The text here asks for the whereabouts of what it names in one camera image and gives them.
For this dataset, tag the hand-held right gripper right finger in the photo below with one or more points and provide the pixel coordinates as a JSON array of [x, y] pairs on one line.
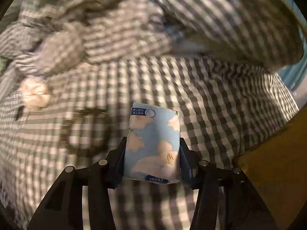
[[189, 170]]

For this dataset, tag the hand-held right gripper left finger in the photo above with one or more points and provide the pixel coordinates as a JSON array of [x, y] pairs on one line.
[[115, 166]]

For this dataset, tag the blue tissue pack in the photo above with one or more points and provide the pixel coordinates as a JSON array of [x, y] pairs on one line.
[[151, 143]]

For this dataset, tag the brown cardboard box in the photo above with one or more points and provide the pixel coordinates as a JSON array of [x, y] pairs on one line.
[[275, 177]]

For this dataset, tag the grey checked bed sheet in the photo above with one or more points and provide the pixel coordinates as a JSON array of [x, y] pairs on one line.
[[215, 105]]

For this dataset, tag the crumpled white tissue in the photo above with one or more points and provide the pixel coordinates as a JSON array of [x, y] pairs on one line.
[[36, 93]]

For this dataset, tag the teal curtain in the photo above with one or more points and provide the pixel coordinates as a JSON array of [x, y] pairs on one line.
[[293, 76]]

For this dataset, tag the grey checked duvet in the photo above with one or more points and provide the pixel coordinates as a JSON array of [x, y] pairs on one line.
[[120, 24]]

